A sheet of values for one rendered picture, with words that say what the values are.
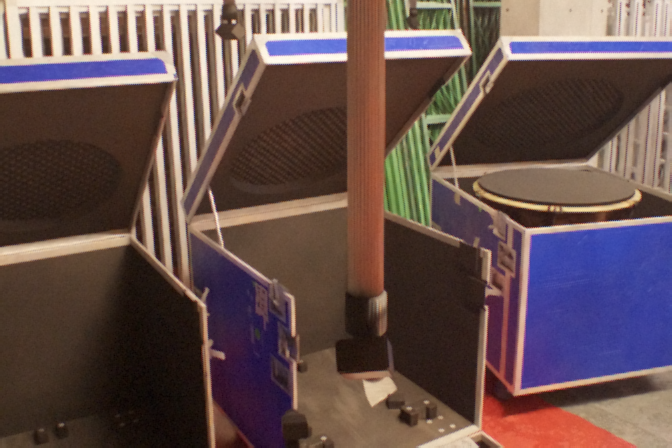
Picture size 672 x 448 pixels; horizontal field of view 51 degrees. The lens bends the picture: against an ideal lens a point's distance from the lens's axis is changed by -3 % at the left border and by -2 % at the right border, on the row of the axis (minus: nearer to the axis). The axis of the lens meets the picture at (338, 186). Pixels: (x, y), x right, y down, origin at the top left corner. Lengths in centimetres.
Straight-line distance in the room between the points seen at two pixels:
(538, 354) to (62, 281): 210
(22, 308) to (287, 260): 122
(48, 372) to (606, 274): 248
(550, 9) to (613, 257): 173
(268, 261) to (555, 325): 136
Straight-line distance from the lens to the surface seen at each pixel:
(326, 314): 371
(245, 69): 248
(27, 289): 312
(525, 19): 457
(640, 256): 354
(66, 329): 321
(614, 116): 422
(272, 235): 342
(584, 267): 338
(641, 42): 368
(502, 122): 399
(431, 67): 286
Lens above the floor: 186
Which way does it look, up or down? 14 degrees down
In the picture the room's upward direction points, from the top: straight up
